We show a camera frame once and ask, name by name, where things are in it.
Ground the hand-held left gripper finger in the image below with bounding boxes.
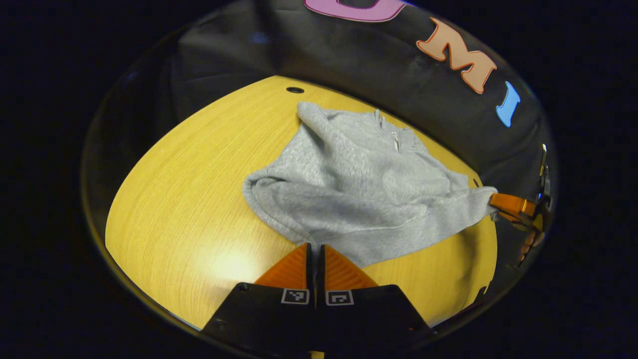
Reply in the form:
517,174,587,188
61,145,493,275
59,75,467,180
201,243,316,356
318,244,432,352

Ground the grey sweatshirt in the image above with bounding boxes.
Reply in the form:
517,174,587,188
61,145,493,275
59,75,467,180
243,101,499,267

